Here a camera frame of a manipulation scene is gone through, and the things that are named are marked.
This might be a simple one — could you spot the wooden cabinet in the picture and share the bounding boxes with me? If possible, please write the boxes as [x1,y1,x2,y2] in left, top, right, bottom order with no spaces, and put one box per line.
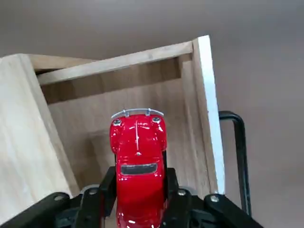
[0,54,97,214]

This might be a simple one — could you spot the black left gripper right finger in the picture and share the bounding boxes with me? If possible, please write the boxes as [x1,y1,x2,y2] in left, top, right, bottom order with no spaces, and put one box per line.
[163,167,264,228]

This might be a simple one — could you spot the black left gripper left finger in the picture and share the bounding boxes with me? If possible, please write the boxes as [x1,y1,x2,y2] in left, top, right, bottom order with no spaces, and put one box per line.
[0,166,117,228]

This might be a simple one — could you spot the red toy car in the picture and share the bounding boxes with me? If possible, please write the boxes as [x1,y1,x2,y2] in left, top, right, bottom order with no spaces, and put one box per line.
[109,108,168,228]

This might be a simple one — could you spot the wooden drawer with white front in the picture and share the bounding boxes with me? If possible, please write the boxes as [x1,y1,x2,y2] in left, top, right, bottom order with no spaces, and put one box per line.
[35,35,252,228]

